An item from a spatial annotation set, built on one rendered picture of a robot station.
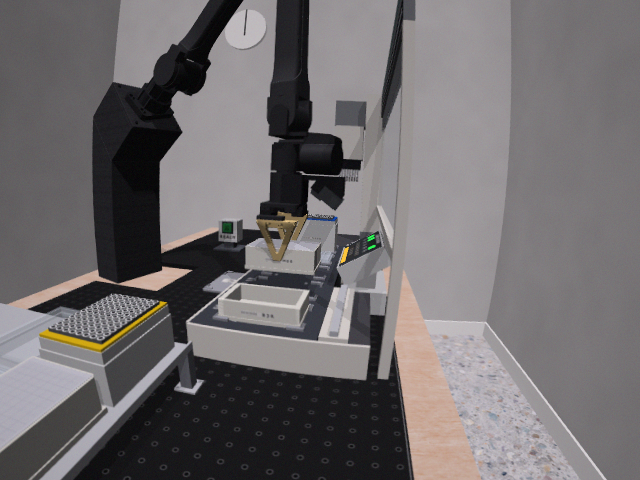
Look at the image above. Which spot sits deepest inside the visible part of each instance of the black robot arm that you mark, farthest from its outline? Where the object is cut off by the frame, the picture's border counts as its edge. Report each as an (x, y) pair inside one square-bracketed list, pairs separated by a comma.
[(289, 109)]

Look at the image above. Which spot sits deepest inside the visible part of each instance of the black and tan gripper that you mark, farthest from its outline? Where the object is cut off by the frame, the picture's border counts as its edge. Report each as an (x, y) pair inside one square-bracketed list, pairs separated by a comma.
[(287, 213)]

